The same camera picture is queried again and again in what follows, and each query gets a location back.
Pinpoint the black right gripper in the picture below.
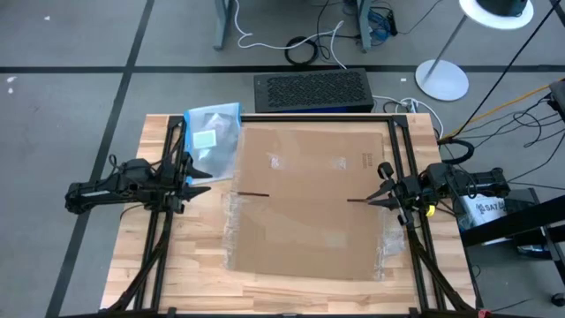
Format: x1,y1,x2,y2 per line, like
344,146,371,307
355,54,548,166
364,174,436,226

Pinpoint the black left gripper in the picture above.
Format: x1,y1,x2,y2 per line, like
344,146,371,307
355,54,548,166
149,156,214,216

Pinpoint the small green and white box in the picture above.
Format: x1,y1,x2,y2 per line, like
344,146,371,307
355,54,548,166
192,129,217,150

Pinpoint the blue and white bubble mailer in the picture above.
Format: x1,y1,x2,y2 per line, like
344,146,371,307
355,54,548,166
183,102,245,186

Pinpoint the brown cardboard shipping box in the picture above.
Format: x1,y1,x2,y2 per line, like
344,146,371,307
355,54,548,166
222,126,406,283

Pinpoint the white power strip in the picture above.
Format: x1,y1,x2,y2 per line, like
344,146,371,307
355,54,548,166
398,98,421,115

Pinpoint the white printed box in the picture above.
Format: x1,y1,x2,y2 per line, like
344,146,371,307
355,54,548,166
458,193,509,231

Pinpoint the white round base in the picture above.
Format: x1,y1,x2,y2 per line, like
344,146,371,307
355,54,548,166
414,15,471,102

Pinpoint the grey desk leg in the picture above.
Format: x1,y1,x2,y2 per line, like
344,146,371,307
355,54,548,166
213,0,234,51
355,0,374,53

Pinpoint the white round floor disc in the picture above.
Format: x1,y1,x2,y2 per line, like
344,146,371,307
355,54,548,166
458,0,535,31

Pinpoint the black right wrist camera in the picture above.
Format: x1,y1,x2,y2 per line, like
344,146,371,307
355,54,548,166
377,161,396,181

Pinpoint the black table edge frame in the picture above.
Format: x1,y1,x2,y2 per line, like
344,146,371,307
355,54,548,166
100,114,478,318

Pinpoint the black cable loop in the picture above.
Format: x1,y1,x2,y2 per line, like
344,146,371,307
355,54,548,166
439,138,476,167

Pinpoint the yellow floor cable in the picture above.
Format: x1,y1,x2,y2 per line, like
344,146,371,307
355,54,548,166
441,76,565,140

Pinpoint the white floor cable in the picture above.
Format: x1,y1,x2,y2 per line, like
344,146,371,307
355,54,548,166
232,0,445,140

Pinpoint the black floor cable coil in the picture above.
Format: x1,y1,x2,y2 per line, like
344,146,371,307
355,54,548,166
283,35,320,66

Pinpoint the blue cable bundle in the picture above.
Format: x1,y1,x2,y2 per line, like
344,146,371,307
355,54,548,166
367,7,399,46

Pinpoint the black slanted frame strut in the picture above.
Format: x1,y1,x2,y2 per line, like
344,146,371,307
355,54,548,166
453,0,565,139

